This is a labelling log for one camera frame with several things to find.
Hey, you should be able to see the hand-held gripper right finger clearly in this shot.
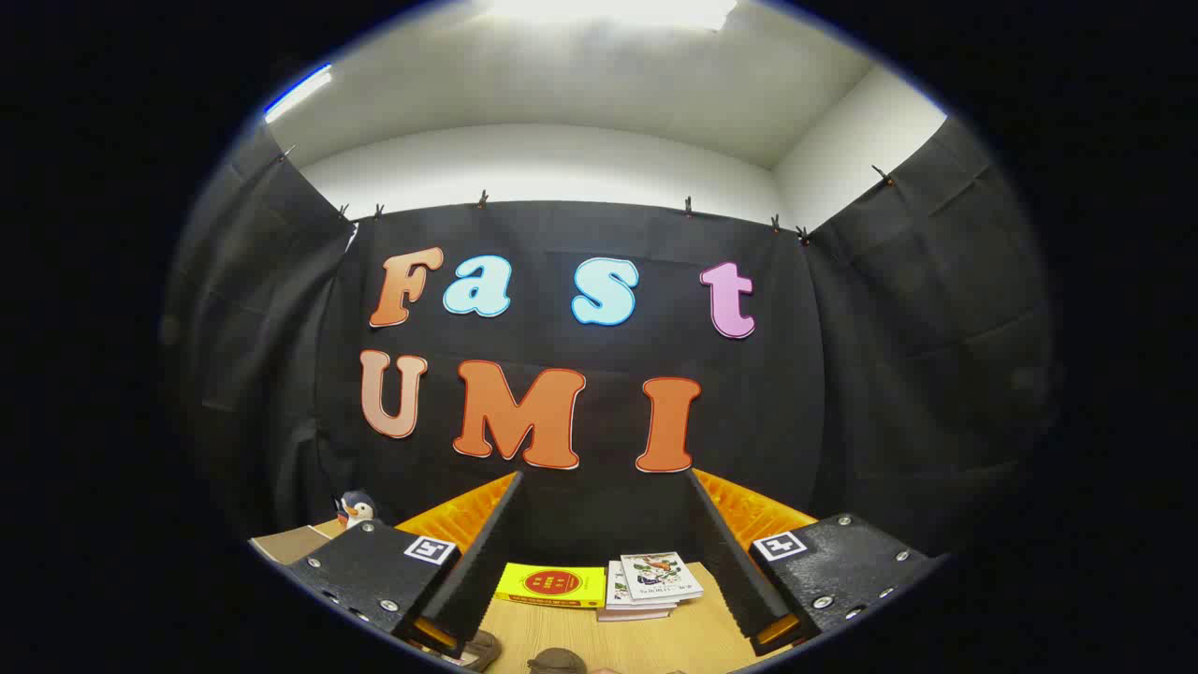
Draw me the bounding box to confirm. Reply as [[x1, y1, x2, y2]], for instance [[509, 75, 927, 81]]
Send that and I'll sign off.
[[686, 468, 948, 656]]

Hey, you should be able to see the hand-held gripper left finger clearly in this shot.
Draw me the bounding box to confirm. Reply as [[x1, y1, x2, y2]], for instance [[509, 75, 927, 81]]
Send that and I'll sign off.
[[285, 471, 525, 659]]

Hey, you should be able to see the beige fabric storage box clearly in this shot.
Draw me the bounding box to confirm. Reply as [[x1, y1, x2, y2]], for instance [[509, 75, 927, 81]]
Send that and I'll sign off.
[[248, 521, 349, 564]]

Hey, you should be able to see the white illustrated book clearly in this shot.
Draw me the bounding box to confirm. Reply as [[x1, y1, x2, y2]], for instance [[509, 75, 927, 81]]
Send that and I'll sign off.
[[620, 551, 705, 603]]

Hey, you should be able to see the yellow book red circle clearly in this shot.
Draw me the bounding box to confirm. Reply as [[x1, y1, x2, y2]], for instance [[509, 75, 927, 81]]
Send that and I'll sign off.
[[494, 562, 607, 609]]

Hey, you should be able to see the blue white penguin plush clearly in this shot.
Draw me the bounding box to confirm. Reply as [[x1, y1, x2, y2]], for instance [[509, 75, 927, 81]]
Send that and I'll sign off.
[[335, 490, 380, 530]]

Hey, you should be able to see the ceiling strip light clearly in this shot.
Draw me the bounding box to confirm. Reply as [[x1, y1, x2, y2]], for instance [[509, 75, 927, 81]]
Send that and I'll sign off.
[[264, 64, 334, 124]]

